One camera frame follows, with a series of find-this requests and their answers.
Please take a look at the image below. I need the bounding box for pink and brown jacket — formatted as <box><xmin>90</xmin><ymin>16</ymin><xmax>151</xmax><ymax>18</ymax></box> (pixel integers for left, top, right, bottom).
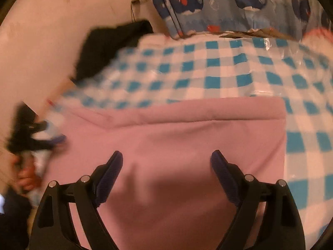
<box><xmin>44</xmin><ymin>97</ymin><xmax>286</xmax><ymax>249</ymax></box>

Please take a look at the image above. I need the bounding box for person's left hand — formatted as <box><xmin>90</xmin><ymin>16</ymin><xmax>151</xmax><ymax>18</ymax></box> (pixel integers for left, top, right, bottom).
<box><xmin>11</xmin><ymin>155</ymin><xmax>42</xmax><ymax>194</ymax></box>

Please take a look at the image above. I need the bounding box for beige pillow with red stripes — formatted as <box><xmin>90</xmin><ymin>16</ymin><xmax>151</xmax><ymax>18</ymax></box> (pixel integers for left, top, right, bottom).
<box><xmin>31</xmin><ymin>79</ymin><xmax>75</xmax><ymax>119</ymax></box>

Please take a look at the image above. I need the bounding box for black garment pile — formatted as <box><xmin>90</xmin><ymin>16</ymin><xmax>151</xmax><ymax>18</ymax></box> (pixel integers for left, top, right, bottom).
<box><xmin>71</xmin><ymin>20</ymin><xmax>154</xmax><ymax>83</ymax></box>

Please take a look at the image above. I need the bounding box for blue white checkered quilt bag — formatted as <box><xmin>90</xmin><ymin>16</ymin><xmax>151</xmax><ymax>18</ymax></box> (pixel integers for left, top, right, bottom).
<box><xmin>39</xmin><ymin>35</ymin><xmax>332</xmax><ymax>247</ymax></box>

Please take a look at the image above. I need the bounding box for whale pattern curtain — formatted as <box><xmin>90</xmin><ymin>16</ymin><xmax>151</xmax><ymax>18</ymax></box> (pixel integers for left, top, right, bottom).
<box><xmin>152</xmin><ymin>0</ymin><xmax>332</xmax><ymax>41</ymax></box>

